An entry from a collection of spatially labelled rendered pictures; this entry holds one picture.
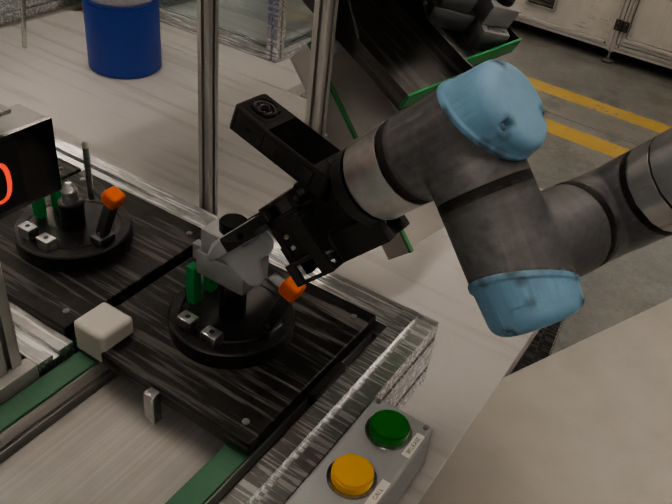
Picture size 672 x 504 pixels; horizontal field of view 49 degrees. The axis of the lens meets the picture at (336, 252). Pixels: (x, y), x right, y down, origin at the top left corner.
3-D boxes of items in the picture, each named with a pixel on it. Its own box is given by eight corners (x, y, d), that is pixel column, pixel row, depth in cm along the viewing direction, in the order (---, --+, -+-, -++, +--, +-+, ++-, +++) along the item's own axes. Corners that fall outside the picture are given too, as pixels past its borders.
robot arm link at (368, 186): (359, 137, 56) (409, 104, 62) (321, 161, 59) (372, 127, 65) (410, 220, 57) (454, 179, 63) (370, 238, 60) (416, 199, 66)
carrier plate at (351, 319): (374, 327, 88) (377, 314, 86) (248, 458, 71) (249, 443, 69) (219, 249, 97) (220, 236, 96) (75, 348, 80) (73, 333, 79)
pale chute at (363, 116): (448, 224, 101) (472, 215, 97) (388, 260, 93) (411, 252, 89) (359, 37, 99) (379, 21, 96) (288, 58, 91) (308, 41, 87)
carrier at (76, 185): (211, 245, 98) (211, 162, 90) (66, 342, 81) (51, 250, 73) (84, 181, 107) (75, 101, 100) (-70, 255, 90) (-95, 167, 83)
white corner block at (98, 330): (136, 344, 82) (134, 316, 79) (104, 367, 78) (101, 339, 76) (106, 325, 83) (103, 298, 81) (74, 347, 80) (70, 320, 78)
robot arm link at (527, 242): (638, 283, 55) (581, 149, 56) (546, 333, 49) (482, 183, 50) (560, 303, 62) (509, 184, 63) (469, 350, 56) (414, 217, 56)
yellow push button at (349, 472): (379, 480, 70) (382, 466, 69) (357, 509, 67) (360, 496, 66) (344, 458, 72) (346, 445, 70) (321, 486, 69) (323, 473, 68)
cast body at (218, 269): (268, 277, 79) (272, 223, 75) (242, 297, 76) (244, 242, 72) (208, 246, 82) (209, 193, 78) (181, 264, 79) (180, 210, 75)
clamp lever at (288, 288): (282, 325, 79) (308, 285, 74) (271, 335, 78) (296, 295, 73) (258, 303, 80) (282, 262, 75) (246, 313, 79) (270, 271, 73)
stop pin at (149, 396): (162, 418, 77) (161, 392, 74) (154, 425, 76) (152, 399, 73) (152, 412, 77) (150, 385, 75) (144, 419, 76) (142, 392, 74)
